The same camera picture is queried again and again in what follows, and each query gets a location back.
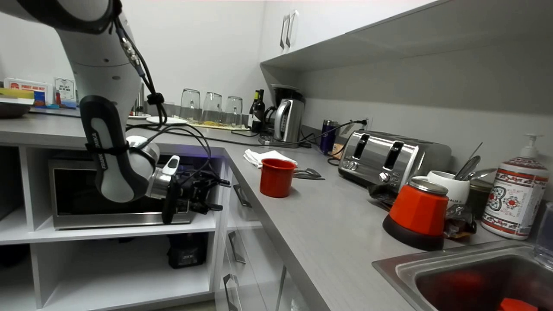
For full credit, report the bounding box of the white glossy cabinet door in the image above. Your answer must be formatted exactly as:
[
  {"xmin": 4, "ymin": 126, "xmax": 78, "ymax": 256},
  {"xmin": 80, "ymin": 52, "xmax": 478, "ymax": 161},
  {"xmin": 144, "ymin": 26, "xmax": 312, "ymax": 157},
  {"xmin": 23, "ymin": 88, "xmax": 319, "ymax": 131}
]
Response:
[
  {"xmin": 258, "ymin": 0, "xmax": 291, "ymax": 64},
  {"xmin": 286, "ymin": 0, "xmax": 348, "ymax": 55}
]

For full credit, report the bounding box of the grey wall cabinet carcass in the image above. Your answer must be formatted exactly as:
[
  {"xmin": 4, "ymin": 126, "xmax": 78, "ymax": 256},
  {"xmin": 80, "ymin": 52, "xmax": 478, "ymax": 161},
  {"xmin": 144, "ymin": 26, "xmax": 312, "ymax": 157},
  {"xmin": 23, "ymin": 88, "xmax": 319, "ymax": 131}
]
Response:
[{"xmin": 258, "ymin": 0, "xmax": 553, "ymax": 117}]

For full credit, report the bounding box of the stainless steel black microwave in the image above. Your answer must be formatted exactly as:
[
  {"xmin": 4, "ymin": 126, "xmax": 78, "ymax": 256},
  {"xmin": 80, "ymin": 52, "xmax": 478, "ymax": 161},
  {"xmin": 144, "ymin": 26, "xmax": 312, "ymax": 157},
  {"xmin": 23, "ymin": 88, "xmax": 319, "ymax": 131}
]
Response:
[{"xmin": 47, "ymin": 157, "xmax": 198, "ymax": 231}]

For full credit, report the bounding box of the white plate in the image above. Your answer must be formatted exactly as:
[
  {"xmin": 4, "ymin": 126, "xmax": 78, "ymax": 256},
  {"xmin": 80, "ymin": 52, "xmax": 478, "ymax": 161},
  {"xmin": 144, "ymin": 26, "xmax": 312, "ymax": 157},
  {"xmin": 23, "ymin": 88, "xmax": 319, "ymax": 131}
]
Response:
[{"xmin": 146, "ymin": 114, "xmax": 191, "ymax": 128}]

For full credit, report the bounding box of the stainless steel four-slot toaster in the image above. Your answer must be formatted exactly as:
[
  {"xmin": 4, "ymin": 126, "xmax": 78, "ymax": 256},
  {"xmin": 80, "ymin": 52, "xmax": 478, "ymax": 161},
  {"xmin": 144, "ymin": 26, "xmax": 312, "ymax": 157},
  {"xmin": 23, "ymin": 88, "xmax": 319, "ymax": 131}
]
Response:
[{"xmin": 338, "ymin": 128, "xmax": 455, "ymax": 195}]

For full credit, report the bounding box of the dark shallow bowl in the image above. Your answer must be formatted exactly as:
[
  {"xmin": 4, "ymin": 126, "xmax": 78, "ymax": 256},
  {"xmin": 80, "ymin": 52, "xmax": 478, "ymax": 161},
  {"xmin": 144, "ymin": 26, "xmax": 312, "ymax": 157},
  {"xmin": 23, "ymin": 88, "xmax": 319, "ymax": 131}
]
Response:
[{"xmin": 0, "ymin": 95, "xmax": 35, "ymax": 121}]

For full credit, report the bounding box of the metal spoon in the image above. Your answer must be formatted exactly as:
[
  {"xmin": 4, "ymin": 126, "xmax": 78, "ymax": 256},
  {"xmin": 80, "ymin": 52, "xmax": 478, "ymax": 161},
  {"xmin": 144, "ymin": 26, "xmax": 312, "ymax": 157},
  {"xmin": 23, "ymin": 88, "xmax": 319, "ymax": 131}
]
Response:
[{"xmin": 453, "ymin": 142, "xmax": 485, "ymax": 181}]

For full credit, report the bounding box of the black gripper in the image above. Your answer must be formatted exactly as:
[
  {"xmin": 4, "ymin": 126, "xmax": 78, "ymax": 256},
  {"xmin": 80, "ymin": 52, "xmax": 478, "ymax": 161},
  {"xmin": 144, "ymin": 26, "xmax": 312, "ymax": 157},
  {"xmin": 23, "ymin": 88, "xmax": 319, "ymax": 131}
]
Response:
[{"xmin": 177, "ymin": 171, "xmax": 232, "ymax": 214}]

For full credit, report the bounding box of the white open shelf unit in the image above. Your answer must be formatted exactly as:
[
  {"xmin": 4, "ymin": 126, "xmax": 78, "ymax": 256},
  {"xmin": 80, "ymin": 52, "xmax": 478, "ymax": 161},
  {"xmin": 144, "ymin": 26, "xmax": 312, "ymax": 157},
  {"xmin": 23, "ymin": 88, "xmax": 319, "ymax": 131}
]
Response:
[{"xmin": 0, "ymin": 143, "xmax": 232, "ymax": 311}]

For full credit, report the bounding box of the yellow patterned drying mat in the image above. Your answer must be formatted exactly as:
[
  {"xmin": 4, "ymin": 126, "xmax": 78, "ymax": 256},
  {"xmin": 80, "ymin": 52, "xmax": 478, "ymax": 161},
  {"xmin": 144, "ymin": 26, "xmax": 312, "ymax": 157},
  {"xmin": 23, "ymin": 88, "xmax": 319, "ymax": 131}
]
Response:
[{"xmin": 172, "ymin": 117, "xmax": 251, "ymax": 131}]

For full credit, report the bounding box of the red patterned soap dispenser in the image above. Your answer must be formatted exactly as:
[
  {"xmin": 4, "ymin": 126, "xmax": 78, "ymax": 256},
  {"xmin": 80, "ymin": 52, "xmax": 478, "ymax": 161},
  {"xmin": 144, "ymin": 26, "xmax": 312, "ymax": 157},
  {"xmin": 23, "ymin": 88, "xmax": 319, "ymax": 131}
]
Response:
[{"xmin": 481, "ymin": 133, "xmax": 550, "ymax": 240}]

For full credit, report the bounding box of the grey flat pad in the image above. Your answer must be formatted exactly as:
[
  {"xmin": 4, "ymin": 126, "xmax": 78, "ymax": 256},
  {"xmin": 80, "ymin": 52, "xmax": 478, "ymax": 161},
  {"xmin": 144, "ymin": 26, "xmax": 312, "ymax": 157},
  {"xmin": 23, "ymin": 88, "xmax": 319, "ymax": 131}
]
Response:
[{"xmin": 293, "ymin": 166, "xmax": 327, "ymax": 181}]

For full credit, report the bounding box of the red moka pot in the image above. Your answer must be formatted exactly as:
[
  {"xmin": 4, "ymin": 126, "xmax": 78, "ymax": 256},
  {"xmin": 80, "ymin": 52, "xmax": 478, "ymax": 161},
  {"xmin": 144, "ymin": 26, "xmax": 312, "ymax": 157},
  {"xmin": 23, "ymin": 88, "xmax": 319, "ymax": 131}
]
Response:
[{"xmin": 381, "ymin": 176, "xmax": 452, "ymax": 252}]

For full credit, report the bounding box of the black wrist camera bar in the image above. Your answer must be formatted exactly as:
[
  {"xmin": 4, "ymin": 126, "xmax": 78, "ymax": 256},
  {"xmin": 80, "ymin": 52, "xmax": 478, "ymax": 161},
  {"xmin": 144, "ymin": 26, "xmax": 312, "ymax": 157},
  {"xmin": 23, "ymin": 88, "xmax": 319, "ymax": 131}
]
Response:
[{"xmin": 163, "ymin": 190, "xmax": 180, "ymax": 226}]

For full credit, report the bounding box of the dark glass jar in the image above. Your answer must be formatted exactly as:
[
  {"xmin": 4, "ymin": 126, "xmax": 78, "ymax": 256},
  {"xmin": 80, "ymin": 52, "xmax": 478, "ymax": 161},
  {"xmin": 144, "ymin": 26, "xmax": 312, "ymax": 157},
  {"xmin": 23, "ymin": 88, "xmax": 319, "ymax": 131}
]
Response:
[{"xmin": 466, "ymin": 174, "xmax": 498, "ymax": 221}]

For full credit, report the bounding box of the stainless steel sink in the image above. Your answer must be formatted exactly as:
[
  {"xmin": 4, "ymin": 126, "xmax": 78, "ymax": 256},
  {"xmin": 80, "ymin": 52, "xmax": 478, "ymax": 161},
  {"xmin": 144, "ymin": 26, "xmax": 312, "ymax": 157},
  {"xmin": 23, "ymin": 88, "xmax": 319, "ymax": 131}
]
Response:
[{"xmin": 370, "ymin": 240, "xmax": 553, "ymax": 311}]

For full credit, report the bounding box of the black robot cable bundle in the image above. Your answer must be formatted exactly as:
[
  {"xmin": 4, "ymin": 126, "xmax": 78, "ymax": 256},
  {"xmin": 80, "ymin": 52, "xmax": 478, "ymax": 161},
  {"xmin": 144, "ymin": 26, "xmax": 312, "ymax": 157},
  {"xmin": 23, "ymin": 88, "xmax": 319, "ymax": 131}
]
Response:
[{"xmin": 111, "ymin": 14, "xmax": 232, "ymax": 192}]

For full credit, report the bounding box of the red plastic cup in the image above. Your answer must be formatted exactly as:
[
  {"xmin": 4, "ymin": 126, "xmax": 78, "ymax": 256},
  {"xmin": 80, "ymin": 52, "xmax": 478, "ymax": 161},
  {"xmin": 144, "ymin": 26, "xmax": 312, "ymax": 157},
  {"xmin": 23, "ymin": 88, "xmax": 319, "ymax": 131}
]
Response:
[{"xmin": 258, "ymin": 157, "xmax": 300, "ymax": 199}]

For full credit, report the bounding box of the blue purple canister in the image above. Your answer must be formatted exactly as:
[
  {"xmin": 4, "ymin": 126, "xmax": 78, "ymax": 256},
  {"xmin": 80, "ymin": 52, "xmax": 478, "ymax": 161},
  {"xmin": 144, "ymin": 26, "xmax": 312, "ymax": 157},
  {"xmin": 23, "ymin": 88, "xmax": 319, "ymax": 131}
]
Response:
[{"xmin": 319, "ymin": 119, "xmax": 343, "ymax": 155}]

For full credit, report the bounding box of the colourful cardboard box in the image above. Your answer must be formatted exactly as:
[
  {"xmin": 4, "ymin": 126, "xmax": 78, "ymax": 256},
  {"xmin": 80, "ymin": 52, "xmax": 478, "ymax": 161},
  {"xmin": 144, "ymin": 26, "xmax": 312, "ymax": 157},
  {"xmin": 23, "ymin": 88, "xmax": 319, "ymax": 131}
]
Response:
[{"xmin": 0, "ymin": 76, "xmax": 52, "ymax": 111}]

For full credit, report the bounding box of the plain white folded towel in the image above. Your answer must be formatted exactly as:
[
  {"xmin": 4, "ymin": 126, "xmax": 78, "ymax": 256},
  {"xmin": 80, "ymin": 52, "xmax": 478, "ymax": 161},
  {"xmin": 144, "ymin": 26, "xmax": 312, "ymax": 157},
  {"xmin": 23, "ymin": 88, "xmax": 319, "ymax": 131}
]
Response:
[{"xmin": 243, "ymin": 147, "xmax": 300, "ymax": 171}]

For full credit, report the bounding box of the black box device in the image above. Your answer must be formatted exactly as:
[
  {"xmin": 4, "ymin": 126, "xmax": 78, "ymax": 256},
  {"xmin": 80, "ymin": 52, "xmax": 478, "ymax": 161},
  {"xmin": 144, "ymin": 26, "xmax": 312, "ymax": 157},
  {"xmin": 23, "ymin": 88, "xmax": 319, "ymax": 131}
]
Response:
[{"xmin": 167, "ymin": 231, "xmax": 211, "ymax": 270}]

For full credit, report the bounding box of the stainless steel electric kettle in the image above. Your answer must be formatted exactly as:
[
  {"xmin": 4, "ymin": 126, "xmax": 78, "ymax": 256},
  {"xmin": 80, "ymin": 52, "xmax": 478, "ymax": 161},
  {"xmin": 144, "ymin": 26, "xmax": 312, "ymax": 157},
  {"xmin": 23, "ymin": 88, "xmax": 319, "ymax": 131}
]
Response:
[{"xmin": 272, "ymin": 97, "xmax": 307, "ymax": 145}]

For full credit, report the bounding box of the white utensil mug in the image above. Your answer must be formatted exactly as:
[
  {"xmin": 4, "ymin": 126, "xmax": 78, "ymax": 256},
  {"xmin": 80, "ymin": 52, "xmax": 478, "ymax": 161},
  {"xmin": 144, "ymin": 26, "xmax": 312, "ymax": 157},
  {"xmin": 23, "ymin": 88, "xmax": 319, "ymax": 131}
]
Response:
[{"xmin": 426, "ymin": 168, "xmax": 474, "ymax": 211}]

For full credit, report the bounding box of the white kitchen drawer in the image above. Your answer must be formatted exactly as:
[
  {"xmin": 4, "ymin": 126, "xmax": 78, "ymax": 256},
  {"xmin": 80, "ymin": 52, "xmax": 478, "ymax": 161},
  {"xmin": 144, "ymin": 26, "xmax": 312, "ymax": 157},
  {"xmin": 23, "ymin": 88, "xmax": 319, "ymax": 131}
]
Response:
[{"xmin": 222, "ymin": 155, "xmax": 269, "ymax": 231}]

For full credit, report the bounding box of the dark glass bottle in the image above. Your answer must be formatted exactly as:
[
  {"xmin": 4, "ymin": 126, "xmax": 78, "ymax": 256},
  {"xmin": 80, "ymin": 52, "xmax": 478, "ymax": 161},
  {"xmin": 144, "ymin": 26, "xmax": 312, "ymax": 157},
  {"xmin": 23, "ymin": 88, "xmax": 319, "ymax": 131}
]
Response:
[{"xmin": 248, "ymin": 86, "xmax": 269, "ymax": 135}]

